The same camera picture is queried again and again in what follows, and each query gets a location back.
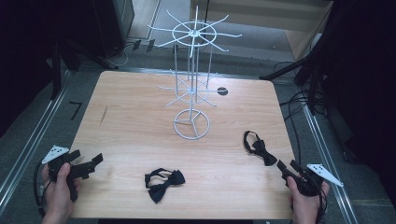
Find light wooden shelf unit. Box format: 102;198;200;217
189;0;334;62

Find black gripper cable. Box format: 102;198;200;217
317;186;329;224
33;160;49;218

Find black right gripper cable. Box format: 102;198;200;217
317;186;329;224

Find person's right hand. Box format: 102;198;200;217
286;175;331;224

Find metal floor rail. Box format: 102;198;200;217
0;70;72;208
302;105;360;224

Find dark cabinet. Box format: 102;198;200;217
92;0;135;58

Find black stand leg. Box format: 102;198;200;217
259;49;316;81

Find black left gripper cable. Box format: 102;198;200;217
33;160;49;218

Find white floor cable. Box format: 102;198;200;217
115;42;133;68

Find white wire display rack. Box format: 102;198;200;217
147;5;243;141

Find black bow tie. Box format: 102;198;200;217
243;130;278;167
144;167;187;204

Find person's left hand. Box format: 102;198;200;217
41;161;82;222

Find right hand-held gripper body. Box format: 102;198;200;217
281;163;345;198

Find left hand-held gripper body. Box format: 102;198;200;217
41;145;96;203

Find black stand post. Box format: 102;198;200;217
50;36;64;101

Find black floor cables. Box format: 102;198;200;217
273;61;331;158

